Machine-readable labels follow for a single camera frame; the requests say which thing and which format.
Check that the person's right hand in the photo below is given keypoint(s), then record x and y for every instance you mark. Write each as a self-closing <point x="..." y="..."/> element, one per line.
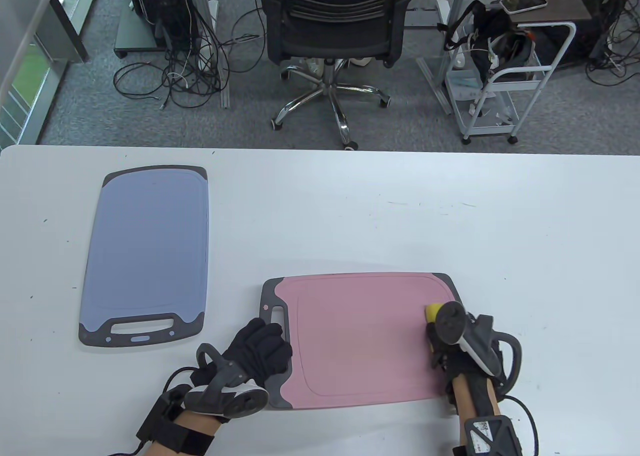
<point x="442" y="348"/>

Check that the person's left hand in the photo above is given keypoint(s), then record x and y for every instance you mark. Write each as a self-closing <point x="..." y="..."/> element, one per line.
<point x="260" y="346"/>

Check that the yellow sponge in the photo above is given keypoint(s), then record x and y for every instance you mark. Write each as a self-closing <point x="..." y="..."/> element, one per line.
<point x="431" y="312"/>

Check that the pink cutting board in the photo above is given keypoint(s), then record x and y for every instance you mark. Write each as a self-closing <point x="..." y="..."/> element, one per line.
<point x="360" y="341"/>

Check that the blue cutting board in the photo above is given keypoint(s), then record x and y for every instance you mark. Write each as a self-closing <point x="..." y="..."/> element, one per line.
<point x="145" y="246"/>

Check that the person's left forearm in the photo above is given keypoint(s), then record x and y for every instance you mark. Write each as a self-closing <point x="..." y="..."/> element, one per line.
<point x="197" y="421"/>

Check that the person's right forearm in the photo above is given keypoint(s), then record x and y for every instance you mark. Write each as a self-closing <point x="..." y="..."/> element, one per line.
<point x="467" y="396"/>

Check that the grey right hand controller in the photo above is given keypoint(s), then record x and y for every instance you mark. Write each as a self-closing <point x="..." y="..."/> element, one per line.
<point x="452" y="318"/>

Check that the grey hand controller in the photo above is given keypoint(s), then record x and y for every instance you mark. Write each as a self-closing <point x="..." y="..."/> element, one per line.
<point x="452" y="318"/>
<point x="240" y="401"/>

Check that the grey left hand controller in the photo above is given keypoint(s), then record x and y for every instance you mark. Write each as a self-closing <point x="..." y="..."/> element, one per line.
<point x="240" y="401"/>

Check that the pale blue packet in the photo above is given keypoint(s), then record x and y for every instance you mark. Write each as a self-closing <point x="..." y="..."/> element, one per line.
<point x="462" y="83"/>

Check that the white utility cart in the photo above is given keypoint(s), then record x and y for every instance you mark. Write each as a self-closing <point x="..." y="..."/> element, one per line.
<point x="520" y="74"/>

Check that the black bag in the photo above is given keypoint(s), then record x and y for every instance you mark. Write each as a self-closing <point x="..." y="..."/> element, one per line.
<point x="492" y="30"/>

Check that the black office chair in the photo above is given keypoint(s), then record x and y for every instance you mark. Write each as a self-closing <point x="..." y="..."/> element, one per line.
<point x="330" y="30"/>

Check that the grey floor plate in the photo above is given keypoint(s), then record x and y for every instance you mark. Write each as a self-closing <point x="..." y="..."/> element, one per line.
<point x="420" y="19"/>

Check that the grey stand base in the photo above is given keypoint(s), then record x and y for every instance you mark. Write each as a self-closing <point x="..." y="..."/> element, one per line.
<point x="132" y="33"/>

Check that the black computer rack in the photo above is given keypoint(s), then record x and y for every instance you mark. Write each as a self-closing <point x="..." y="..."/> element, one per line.
<point x="170" y="5"/>

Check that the white smartphone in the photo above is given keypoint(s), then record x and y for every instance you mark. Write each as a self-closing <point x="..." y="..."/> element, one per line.
<point x="522" y="2"/>

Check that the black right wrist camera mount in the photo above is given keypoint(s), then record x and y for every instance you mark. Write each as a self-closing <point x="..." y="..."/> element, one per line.
<point x="487" y="433"/>

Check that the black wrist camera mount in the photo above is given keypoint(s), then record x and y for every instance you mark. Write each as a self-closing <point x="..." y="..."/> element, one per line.
<point x="487" y="433"/>
<point x="160" y="416"/>

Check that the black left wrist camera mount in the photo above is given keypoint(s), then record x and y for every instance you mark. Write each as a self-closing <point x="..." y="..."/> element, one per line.
<point x="160" y="416"/>

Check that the grey window frame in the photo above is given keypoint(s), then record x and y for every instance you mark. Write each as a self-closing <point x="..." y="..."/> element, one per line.
<point x="30" y="120"/>

